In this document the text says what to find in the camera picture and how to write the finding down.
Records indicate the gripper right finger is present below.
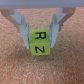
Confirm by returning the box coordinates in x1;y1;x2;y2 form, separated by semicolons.
48;7;71;47

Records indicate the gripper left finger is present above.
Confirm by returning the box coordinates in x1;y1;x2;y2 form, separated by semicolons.
0;8;32;50

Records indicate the yellow block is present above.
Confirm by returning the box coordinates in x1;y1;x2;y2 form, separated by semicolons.
28;29;52;57

